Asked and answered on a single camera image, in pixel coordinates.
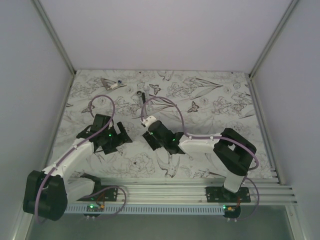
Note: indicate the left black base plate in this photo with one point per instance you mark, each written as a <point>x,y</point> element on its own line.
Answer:
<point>103,194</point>

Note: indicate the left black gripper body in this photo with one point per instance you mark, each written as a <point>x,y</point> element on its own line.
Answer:
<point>110,141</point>

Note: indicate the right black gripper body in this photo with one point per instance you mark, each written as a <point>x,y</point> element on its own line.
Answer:
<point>163,145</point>

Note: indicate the left controller board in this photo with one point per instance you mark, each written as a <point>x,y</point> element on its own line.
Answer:
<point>94,208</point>

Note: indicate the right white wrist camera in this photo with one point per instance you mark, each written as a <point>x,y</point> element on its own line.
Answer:
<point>146,122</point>

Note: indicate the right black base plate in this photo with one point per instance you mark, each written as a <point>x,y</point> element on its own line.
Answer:
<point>218,194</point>

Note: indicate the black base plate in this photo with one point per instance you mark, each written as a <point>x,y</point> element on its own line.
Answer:
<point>218,194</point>
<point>103,194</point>

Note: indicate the silver ratchet wrench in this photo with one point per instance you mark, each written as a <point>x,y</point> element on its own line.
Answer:
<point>141,96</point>

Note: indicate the black fuse box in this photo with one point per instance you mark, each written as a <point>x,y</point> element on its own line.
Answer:
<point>154,141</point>

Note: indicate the right controller board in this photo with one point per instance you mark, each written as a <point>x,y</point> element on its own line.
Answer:
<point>232,211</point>

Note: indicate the aluminium rail frame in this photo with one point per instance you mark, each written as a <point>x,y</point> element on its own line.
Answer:
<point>193,190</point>

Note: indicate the floral patterned mat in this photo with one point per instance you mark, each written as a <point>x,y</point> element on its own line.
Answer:
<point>203,102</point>

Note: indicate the controller board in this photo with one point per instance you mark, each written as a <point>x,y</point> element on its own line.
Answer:
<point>94,208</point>
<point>232,211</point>

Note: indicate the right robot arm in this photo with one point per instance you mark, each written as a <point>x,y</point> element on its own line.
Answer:
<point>236,153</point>

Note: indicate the white slotted cable duct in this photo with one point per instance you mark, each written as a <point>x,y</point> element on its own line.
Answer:
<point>148,209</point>

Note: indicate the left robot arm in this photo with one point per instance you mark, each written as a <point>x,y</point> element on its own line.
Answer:
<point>49,191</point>

